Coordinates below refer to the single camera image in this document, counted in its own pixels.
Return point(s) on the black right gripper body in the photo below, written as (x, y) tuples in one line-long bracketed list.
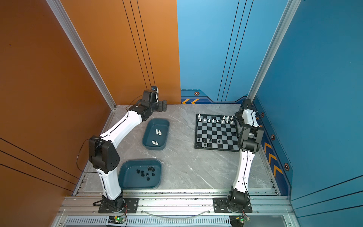
[(240, 120)]

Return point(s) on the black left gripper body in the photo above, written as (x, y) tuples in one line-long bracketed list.
[(158, 107)]

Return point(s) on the black and silver chessboard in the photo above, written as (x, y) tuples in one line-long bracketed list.
[(227, 133)]

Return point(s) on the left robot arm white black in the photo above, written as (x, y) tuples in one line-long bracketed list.
[(102, 149)]

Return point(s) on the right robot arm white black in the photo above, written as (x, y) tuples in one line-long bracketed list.
[(249, 142)]

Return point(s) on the teal tray with white pieces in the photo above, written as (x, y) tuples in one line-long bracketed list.
[(150, 134)]

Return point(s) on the teal tray with black pieces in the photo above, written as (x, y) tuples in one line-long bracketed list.
[(130, 180)]

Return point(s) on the green circuit board right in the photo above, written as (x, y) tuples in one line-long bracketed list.
[(238, 221)]

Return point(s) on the green circuit board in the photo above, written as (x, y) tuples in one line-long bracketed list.
[(238, 221), (117, 221)]

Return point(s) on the green circuit board left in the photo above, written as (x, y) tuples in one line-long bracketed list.
[(117, 221)]

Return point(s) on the black piece in tray three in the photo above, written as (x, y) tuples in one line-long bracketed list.
[(151, 169)]

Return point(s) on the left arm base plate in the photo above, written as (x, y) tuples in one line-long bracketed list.
[(120, 205)]

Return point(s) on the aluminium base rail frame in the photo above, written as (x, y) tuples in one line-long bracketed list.
[(178, 208)]

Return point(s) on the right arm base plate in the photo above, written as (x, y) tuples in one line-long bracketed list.
[(222, 205)]

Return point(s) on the aluminium corner post right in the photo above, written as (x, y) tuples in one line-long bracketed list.
[(283, 25)]

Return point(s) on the aluminium corner post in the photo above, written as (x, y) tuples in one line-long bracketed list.
[(64, 20), (283, 25)]

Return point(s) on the aluminium corner post left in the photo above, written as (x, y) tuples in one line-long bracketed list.
[(64, 20)]

